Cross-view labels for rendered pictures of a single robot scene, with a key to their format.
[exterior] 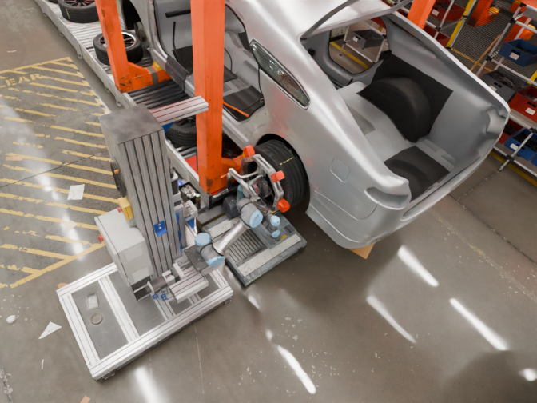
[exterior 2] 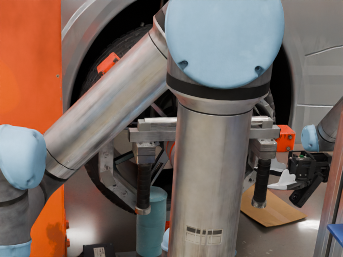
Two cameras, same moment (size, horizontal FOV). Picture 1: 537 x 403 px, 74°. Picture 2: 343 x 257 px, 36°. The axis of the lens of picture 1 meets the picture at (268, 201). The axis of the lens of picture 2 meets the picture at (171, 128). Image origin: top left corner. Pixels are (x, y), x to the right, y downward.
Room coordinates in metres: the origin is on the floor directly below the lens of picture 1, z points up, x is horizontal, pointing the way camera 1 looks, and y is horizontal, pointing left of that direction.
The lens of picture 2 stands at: (1.41, 1.40, 1.50)
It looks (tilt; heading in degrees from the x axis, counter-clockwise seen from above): 22 degrees down; 304
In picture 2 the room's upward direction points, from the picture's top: 4 degrees clockwise
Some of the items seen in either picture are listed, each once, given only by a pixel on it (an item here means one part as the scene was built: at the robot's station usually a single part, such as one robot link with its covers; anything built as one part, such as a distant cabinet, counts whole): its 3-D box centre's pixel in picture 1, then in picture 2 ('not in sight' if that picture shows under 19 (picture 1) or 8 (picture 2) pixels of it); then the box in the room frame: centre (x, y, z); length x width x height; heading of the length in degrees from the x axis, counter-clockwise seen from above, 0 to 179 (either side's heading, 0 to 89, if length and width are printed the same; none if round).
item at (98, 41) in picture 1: (119, 48); not in sight; (4.77, 2.58, 0.39); 0.66 x 0.66 x 0.24
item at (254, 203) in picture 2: not in sight; (262, 180); (1.93, 0.14, 0.83); 0.04 x 0.04 x 0.16
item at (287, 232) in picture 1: (268, 224); not in sight; (2.31, -0.05, 0.13); 0.50 x 0.36 x 0.10; 47
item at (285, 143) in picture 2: (283, 205); (277, 138); (2.01, -0.13, 0.85); 0.09 x 0.08 x 0.07; 47
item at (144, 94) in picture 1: (184, 132); not in sight; (3.51, 1.24, 0.14); 2.47 x 0.85 x 0.27; 47
